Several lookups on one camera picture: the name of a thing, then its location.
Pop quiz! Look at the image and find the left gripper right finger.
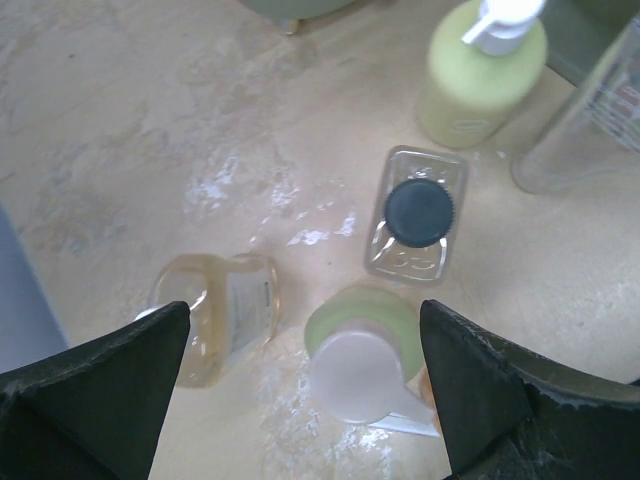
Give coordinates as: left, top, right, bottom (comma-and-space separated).
420, 300, 639, 479

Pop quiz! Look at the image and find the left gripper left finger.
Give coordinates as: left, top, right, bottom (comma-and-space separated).
1, 301, 190, 479

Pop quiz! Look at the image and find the clear square bottle black label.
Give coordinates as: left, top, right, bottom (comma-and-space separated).
364, 145, 469, 286

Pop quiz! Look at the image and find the green pump lotion bottle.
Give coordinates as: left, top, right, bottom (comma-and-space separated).
418, 1, 548, 149

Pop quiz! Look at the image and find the green canvas bag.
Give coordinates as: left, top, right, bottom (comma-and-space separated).
540, 0, 639, 86

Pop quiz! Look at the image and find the green bottle white flip cap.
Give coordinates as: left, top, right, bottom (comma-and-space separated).
304, 285, 439, 437

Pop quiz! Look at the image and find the amber bottle white cap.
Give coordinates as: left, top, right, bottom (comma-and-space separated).
137, 253, 280, 389

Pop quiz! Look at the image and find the clear conical tube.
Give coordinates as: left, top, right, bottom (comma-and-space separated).
511, 15, 639, 194

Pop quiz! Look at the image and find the round-top mini drawer cabinet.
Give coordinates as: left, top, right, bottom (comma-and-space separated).
241, 0, 353, 35

